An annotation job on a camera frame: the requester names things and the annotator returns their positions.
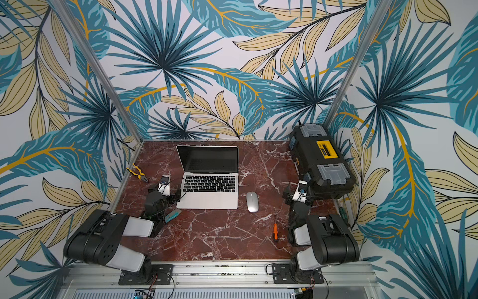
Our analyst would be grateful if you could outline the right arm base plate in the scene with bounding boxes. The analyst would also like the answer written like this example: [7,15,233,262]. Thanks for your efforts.
[266,264,324,285]

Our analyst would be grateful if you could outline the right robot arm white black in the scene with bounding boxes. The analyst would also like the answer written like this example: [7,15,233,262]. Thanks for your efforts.
[276,184,360,283]

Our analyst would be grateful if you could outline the orange handle screwdriver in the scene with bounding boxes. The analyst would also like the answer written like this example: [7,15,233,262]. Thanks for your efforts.
[272,216,279,242]

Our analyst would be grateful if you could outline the aluminium front rail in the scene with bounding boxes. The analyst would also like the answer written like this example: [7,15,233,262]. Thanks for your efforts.
[58,260,384,299]

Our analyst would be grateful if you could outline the teal utility knife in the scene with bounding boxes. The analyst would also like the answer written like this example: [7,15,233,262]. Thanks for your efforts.
[164,209,182,224]

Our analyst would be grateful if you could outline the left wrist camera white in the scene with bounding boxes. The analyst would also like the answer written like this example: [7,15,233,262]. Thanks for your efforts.
[158,175,171,197]

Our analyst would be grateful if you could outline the white wireless mouse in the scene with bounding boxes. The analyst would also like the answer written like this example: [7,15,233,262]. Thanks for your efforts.
[246,192,259,213]

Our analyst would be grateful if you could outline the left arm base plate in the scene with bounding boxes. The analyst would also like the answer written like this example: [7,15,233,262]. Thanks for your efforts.
[118,264,174,285]

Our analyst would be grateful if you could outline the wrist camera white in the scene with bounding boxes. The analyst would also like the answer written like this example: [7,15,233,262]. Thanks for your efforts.
[292,181,308,203]
[158,175,171,197]

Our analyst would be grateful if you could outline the yellow handle pliers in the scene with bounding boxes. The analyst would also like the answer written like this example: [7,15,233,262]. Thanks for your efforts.
[127,164,149,183]

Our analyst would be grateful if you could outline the silver laptop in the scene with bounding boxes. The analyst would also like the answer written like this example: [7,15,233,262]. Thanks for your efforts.
[176,145,239,210]

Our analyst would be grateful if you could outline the black toolbox yellow label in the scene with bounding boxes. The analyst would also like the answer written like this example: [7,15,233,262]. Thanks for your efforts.
[289,123,356,201]

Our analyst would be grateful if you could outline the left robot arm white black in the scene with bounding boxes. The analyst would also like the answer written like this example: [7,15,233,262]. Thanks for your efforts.
[63,186,180,285]

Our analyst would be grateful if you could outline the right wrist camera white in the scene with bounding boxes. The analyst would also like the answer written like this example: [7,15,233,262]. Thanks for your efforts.
[292,181,308,203]

